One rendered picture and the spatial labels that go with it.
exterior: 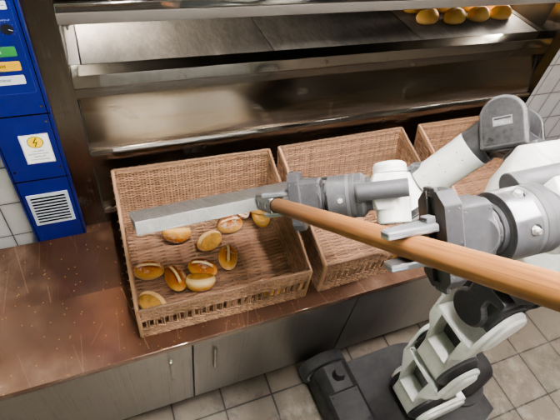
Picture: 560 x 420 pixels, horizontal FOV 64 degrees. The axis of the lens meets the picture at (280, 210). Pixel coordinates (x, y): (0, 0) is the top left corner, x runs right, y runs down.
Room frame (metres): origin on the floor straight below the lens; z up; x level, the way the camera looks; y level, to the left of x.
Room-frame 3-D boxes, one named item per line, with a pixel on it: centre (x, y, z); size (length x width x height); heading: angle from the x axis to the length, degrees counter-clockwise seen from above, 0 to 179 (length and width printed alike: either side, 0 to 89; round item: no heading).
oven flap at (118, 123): (1.44, -0.16, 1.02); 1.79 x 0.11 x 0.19; 119
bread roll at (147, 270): (0.81, 0.39, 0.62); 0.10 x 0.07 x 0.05; 109
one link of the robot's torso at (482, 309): (0.72, -0.62, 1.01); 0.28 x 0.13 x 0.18; 121
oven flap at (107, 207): (1.44, -0.16, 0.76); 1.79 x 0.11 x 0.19; 119
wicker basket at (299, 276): (0.92, 0.21, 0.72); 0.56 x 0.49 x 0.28; 118
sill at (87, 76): (1.46, -0.15, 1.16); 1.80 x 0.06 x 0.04; 119
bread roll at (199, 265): (0.86, 0.22, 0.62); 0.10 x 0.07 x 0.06; 89
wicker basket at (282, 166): (1.21, -0.30, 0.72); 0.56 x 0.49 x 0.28; 120
